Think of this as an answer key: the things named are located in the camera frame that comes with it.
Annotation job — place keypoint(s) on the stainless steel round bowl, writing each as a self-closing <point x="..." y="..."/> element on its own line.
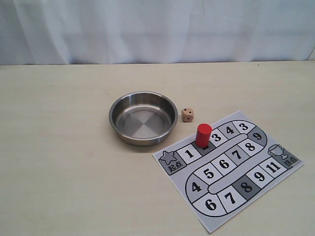
<point x="143" y="118"/>

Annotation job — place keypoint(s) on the small wooden die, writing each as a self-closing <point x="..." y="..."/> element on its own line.
<point x="187" y="114"/>

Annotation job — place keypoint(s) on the red cylinder game piece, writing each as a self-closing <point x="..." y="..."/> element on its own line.
<point x="203" y="134"/>

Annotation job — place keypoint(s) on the printed paper game board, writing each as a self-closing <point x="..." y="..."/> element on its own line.
<point x="239" y="164"/>

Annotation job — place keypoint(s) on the white backdrop curtain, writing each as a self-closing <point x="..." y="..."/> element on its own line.
<point x="155" y="31"/>

